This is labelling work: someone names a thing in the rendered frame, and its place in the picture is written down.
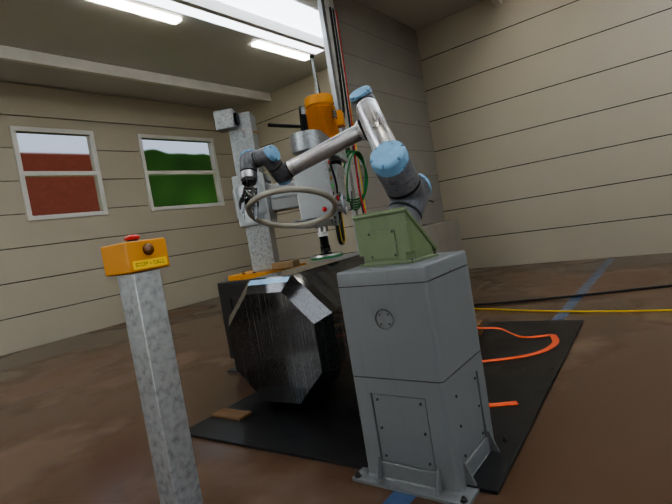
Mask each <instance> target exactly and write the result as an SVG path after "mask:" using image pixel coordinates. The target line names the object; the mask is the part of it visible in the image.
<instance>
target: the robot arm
mask: <svg viewBox="0 0 672 504"><path fill-rule="evenodd" d="M349 99H350V102H351V103H352V105H353V107H354V109H355V112H356V114H357V116H358V118H359V120H357V121H356V124H355V125H354V126H352V127H350V128H349V129H347V130H345V131H343V132H341V133H339V134H337V135H335V136H334V137H332V138H330V139H328V140H326V141H324V142H322V143H321V144H319V145H317V146H315V147H313V148H311V149H309V150H307V151H306V152H304V153H302V154H300V155H298V156H296V157H294V158H292V159H291V160H289V161H286V162H284V163H283V162H282V161H281V159H280V152H279V151H278V149H277V148H276V147H275V146H274V145H269V146H265V147H263V148H260V149H258V150H255V151H254V150H252V149H248V150H244V151H242V152H241V154H240V159H239V160H240V181H241V182H242V185H244V187H243V191H242V195H241V196H242V197H240V200H239V209H240V213H241V216H242V218H243V219H244V218H245V209H246V205H247V203H248V201H249V200H250V199H251V198H252V197H254V196H255V195H257V188H254V187H253V186H254V185H255V184H256V182H257V177H258V175H257V168H260V167H262V166H265V168H266V169H267V170H268V171H269V173H270V174H271V175H272V177H273V178H274V179H275V181H276V182H277V183H278V184H279V185H287V184H289V183H290V182H291V181H292V180H293V177H294V176H295V175H297V174H299V173H300V172H302V171H304V170H306V169H308V168H310V167H312V166H314V165H316V164H318V163H320V162H321V161H323V160H325V159H327V158H329V157H331V156H333V155H335V154H337V153H339V152H341V151H342V150H344V149H346V148H348V147H350V146H352V145H354V144H356V143H358V142H360V141H362V140H364V141H368V142H369V144H370V147H371V149H372V153H371V156H370V163H371V167H372V169H373V171H374V172H375V174H376V175H377V177H378V179H379V181H380V183H381V184H382V186H383V188H384V190H385V191H386V193H387V195H388V197H389V199H390V203H389V205H388V208H387V209H393V208H398V207H406V208H407V209H408V210H409V212H410V213H411V214H412V216H413V217H414V218H415V219H416V221H417V222H418V223H419V225H420V226H421V220H422V217H423V214H424V212H425V209H426V206H427V203H428V201H429V199H430V196H431V190H432V186H431V183H430V181H429V180H428V178H427V177H426V176H424V175H423V174H421V173H420V174H418V172H417V170H416V168H415V166H414V164H413V162H412V160H411V158H410V156H409V154H408V151H407V149H406V147H405V146H404V145H403V144H402V143H401V142H399V141H397V140H396V139H395V137H394V135H393V133H392V131H391V129H390V127H389V125H388V123H387V121H386V119H385V117H384V115H383V113H382V110H381V108H380V106H379V104H378V102H377V100H376V98H375V96H374V93H373V91H372V89H371V88H370V86H362V87H360V88H358V89H356V90H355V91H353V92H352V93H351V95H350V96H349ZM258 209H259V201H257V202H256V203H255V204H254V205H253V206H252V210H253V214H254V219H255V220H256V218H257V215H258Z"/></svg>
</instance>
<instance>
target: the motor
mask: <svg viewBox="0 0 672 504"><path fill-rule="evenodd" d="M304 103H305V109H307V110H306V111H305V112H306V116H307V122H308V128H309V130H312V129H317V130H321V131H322V132H324V133H325V134H326V135H327V136H329V137H330V138H332V137H334V136H335V135H337V134H339V128H343V127H346V125H345V119H344V113H343V112H342V110H335V106H333V105H334V101H333V95H331V94H330V93H317V94H312V95H310V96H308V97H306V98H305V100H304Z"/></svg>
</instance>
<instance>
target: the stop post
mask: <svg viewBox="0 0 672 504"><path fill-rule="evenodd" d="M146 243H150V244H152V245H153V246H154V252H153V254H151V255H146V254H145V253H144V252H143V245H144V244H146ZM101 254H102V259H103V265H104V270H105V275H106V276H108V277H109V276H117V275H118V276H117V279H118V284H119V289H120V295H121V300H122V305H123V310H124V316H125V321H126V326H127V331H128V337H129V342H130V347H131V352H132V358H133V363H134V368H135V373H136V379H137V384H138V389H139V394H140V399H141V405H142V410H143V415H144V420H145V426H146V431H147V436H148V441H149V447H150V452H151V457H152V462H153V468H154V473H155V478H156V483H157V489H158V494H159V499H160V504H203V499H202V493H201V488H200V483H199V477H198V472H197V466H196V461H195V456H194V450H193V445H192V440H191V434H190V429H189V423H188V418H187V413H186V407H185V402H184V396H183V391H182V386H181V380H180V375H179V370H178V364H177V359H176V353H175V348H174V343H173V337H172V332H171V326H170V321H169V316H168V310H167V305H166V299H165V294H164V289H163V283H162V278H161V273H160V269H159V268H163V267H168V266H169V265H170V263H169V257H168V252H167V246H166V241H165V238H163V237H161V238H153V239H146V240H139V239H133V240H127V241H126V242H123V243H119V244H114V245H109V246H104V247H101Z"/></svg>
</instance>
